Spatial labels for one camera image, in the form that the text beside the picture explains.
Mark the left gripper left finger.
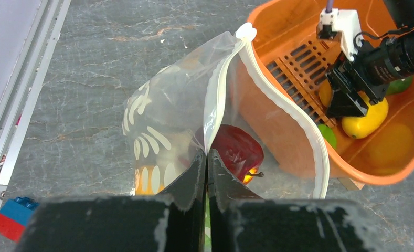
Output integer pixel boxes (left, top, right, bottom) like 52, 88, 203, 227
15, 153, 207, 251

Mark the orange plastic basket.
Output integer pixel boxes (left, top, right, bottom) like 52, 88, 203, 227
232, 1, 414, 185

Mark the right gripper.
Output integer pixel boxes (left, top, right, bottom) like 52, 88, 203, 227
325, 28, 414, 118

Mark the red and blue brick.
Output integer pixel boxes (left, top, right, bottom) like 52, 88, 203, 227
0, 197, 39, 242

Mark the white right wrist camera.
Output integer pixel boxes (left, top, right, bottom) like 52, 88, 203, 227
316, 8, 362, 62

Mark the yellow toy bell pepper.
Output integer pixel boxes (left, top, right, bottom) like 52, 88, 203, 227
134, 165, 165, 195

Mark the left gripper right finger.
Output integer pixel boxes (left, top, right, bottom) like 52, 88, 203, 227
208, 150, 381, 251

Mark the yellow toy mango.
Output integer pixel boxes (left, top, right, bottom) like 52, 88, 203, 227
341, 93, 389, 139

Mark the yellow toy lemon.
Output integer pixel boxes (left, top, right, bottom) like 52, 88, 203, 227
319, 80, 333, 108

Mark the green toy lime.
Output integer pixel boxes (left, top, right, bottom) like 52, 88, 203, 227
317, 124, 337, 149

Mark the dark red toy onion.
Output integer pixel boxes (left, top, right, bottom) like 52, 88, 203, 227
211, 124, 264, 185

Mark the yellow green toy fruit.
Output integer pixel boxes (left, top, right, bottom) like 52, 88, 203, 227
386, 76, 414, 96

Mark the polka dot zip top bag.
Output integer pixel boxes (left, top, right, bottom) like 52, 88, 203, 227
122, 22, 330, 199

